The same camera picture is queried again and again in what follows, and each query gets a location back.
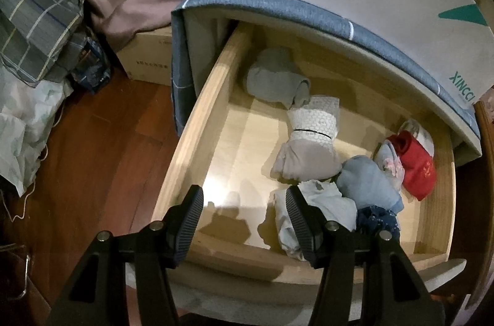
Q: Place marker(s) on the white grey underwear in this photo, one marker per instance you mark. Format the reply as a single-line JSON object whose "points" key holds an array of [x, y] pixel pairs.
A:
{"points": [[422, 135]]}

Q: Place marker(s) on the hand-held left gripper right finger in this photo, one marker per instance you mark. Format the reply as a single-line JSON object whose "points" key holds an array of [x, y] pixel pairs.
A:
{"points": [[301, 229]]}

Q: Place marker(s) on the wooden drawer with grey front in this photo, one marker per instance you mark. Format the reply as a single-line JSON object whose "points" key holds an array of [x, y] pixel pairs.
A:
{"points": [[239, 140]]}

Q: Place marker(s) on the grey nightstand cabinet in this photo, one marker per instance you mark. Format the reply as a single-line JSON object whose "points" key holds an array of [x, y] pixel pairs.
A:
{"points": [[208, 48]]}

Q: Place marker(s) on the blue packet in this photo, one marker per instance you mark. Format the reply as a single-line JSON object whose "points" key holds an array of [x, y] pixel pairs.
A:
{"points": [[90, 67]]}

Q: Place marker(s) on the light blue underwear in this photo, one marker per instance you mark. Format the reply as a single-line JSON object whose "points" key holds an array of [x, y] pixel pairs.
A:
{"points": [[362, 183]]}

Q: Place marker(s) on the grey plaid cloth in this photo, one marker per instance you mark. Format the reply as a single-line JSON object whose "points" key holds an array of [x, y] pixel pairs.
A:
{"points": [[38, 13]]}

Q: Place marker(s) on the red underwear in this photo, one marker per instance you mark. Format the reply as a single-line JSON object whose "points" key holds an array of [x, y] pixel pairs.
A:
{"points": [[416, 167]]}

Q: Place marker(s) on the brown cardboard box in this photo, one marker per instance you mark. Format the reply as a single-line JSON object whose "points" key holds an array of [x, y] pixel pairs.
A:
{"points": [[148, 56]]}

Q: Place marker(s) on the grey ribbed underwear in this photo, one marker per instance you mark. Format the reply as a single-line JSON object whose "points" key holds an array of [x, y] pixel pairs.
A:
{"points": [[274, 79]]}

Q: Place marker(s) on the beige underwear with lace band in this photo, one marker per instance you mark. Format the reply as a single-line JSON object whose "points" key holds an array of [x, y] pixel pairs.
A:
{"points": [[305, 156]]}

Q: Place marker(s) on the pale white underwear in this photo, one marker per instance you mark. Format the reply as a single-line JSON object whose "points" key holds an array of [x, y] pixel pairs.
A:
{"points": [[328, 206]]}

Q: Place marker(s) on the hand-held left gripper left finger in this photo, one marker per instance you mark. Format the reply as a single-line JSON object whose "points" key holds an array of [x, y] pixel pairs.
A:
{"points": [[189, 225]]}

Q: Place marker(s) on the dark blue dotted underwear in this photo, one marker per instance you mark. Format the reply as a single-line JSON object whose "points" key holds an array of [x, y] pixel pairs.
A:
{"points": [[376, 220]]}

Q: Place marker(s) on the white plastic bag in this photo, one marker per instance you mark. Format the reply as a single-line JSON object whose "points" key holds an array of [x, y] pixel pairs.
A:
{"points": [[23, 125]]}

